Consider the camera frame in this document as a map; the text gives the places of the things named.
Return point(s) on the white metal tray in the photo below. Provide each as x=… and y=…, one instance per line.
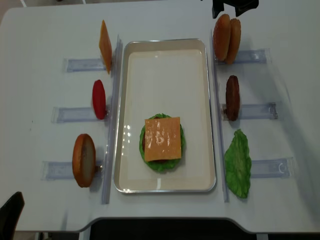
x=168, y=77

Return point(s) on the meat patty on tray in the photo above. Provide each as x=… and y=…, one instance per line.
x=142, y=147

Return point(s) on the clear long strip right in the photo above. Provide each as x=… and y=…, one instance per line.
x=218, y=119

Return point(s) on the clear rail lettuce holder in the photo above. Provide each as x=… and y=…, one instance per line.
x=272, y=168

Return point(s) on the clear rail patty holder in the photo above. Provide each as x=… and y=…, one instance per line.
x=264, y=111

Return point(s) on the clear rail left bun holder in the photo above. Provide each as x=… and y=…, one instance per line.
x=52, y=170

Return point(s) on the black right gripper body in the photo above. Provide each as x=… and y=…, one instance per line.
x=240, y=6

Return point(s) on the bun slice left side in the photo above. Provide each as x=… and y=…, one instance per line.
x=84, y=160

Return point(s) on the clear rail tomato holder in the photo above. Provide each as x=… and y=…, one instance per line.
x=73, y=115

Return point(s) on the clear long strip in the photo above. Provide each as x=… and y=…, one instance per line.
x=112, y=131
x=218, y=119

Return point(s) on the clear long strip left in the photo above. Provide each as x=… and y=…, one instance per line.
x=112, y=131

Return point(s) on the bun slice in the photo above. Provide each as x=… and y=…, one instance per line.
x=234, y=42
x=84, y=160
x=221, y=37

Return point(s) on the brown meat patty standing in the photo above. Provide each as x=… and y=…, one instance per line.
x=232, y=97

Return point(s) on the cheese slice standing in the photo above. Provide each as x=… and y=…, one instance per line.
x=105, y=47

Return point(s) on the clear rail bun holder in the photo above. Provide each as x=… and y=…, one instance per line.
x=259, y=56
x=52, y=170

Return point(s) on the cheese slice on burger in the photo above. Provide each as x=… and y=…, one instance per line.
x=162, y=139

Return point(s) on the bun top slice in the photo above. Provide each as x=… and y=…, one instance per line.
x=234, y=42

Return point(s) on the green lettuce leaf standing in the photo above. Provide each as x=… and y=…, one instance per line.
x=238, y=165

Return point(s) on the clear rail cheese holder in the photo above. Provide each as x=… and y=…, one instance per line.
x=83, y=65

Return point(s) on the lettuce on tray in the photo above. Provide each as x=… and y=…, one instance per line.
x=169, y=164

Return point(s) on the red tomato slice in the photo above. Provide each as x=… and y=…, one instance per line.
x=99, y=100

